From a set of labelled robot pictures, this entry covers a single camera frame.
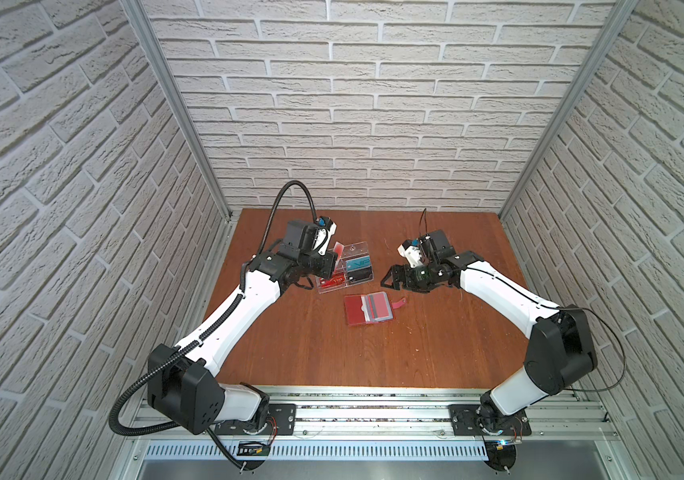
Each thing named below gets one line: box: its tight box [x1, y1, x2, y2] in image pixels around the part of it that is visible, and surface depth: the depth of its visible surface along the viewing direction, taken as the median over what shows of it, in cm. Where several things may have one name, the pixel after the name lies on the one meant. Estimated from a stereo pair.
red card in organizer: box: [319, 273, 345, 288], surface depth 99 cm
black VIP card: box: [347, 266, 373, 282], surface depth 100 cm
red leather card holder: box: [344, 291, 406, 326], surface depth 95 cm
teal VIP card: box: [346, 255, 371, 272], surface depth 100 cm
